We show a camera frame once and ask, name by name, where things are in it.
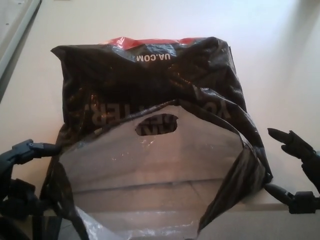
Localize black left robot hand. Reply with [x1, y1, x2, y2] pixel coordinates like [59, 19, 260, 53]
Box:
[0, 138, 63, 240]

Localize grey metal desk rail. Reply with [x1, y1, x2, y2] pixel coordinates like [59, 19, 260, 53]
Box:
[0, 0, 41, 76]

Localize white perforated panel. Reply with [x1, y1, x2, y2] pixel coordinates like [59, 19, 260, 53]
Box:
[0, 0, 24, 42]

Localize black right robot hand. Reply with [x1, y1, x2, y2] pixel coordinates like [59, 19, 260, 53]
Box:
[264, 127, 320, 215]

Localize black plastic bag red bottom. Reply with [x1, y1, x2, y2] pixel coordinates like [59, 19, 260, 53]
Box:
[41, 36, 274, 240]

